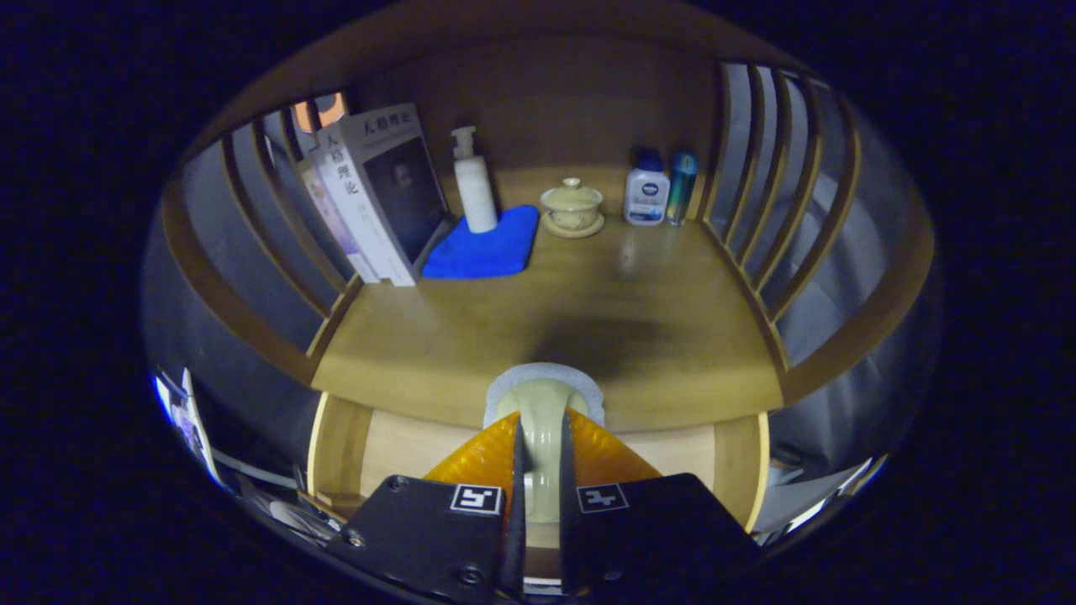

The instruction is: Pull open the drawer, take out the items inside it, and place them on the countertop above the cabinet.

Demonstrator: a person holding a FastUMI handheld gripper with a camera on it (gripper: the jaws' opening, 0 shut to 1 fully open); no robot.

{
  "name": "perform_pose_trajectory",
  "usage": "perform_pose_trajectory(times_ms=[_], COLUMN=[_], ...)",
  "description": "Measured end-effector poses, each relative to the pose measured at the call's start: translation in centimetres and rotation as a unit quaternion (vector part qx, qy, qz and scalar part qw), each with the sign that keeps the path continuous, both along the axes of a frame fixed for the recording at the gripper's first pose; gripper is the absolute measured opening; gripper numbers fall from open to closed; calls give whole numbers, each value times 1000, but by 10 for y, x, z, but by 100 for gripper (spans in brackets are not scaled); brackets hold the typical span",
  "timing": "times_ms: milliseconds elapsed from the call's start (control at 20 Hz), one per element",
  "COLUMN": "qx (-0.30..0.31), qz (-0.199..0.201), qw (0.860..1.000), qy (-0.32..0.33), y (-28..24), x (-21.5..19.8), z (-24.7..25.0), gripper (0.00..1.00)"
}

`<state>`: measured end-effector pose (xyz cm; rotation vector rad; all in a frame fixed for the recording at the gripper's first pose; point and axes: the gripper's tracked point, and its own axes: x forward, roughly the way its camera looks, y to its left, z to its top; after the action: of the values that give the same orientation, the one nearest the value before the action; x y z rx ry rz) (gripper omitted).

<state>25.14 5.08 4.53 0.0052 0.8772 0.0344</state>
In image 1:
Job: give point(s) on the white lotion bottle blue cap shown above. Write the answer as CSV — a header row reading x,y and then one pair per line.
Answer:
x,y
646,197

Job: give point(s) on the thin pale purple book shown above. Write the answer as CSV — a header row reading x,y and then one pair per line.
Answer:
x,y
332,218

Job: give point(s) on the wooden cabinet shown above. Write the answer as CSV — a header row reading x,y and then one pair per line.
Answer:
x,y
546,92

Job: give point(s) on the folded blue cloth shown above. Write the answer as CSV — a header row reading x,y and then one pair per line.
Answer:
x,y
487,252

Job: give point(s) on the wooden drawer with black knob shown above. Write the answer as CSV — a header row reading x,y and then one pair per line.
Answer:
x,y
403,445

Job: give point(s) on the white pump bottle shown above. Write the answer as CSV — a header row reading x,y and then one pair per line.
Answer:
x,y
477,197

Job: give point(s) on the wooden countertop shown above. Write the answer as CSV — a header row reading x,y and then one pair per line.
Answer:
x,y
588,319

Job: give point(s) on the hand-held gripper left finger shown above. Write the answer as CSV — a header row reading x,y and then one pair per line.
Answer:
x,y
513,521

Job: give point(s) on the thick white book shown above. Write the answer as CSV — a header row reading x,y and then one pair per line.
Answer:
x,y
370,202

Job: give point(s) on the white and blue device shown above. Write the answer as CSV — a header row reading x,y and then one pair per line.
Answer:
x,y
181,412

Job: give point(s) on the beige lidded teacup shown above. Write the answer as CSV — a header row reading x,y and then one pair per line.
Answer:
x,y
572,206

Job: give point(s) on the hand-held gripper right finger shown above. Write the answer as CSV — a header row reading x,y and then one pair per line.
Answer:
x,y
567,538

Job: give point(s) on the teal spray can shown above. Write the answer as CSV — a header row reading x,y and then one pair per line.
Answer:
x,y
681,189

